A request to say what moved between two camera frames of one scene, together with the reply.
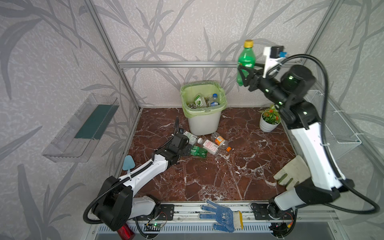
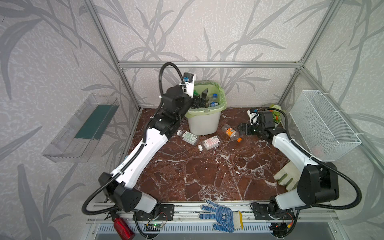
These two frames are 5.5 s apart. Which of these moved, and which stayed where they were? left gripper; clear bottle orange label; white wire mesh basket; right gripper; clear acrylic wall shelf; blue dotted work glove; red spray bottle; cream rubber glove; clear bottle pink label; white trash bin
Moved: left gripper; clear bottle pink label; right gripper; clear bottle orange label
Stayed: blue dotted work glove; clear acrylic wall shelf; red spray bottle; cream rubber glove; white trash bin; white wire mesh basket
